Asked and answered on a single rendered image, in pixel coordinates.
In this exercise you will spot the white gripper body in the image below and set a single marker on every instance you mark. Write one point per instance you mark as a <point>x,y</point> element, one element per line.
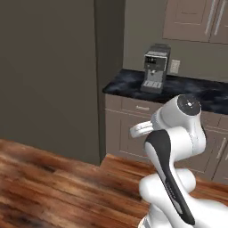
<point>141,128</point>

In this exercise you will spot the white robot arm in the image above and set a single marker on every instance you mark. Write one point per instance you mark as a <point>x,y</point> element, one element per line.
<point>175,142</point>

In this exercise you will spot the beige drawer front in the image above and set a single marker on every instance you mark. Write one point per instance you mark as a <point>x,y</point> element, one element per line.
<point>211,119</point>
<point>130,105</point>

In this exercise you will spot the grey coffee machine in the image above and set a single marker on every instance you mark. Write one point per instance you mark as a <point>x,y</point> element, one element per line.
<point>155,69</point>

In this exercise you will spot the white wall outlet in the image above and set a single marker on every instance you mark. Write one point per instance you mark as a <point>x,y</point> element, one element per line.
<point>174,66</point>

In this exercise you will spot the beige wall cupboard door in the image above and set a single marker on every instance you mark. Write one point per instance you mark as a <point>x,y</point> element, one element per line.
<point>223,32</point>
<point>185,19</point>

